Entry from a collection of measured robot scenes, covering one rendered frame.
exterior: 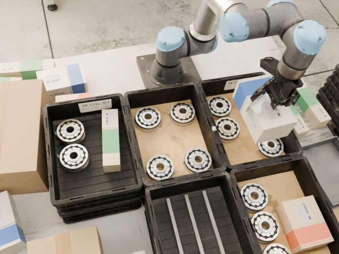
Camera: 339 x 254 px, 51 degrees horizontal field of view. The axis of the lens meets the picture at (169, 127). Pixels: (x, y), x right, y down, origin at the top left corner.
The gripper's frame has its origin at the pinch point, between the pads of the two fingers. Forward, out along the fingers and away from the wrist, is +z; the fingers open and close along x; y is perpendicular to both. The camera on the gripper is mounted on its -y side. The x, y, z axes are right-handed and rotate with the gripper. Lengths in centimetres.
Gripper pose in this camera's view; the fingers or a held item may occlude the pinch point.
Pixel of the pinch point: (264, 105)
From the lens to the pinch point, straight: 120.7
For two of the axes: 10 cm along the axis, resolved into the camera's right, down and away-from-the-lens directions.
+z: -0.8, 5.1, 8.6
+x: 9.5, -2.2, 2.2
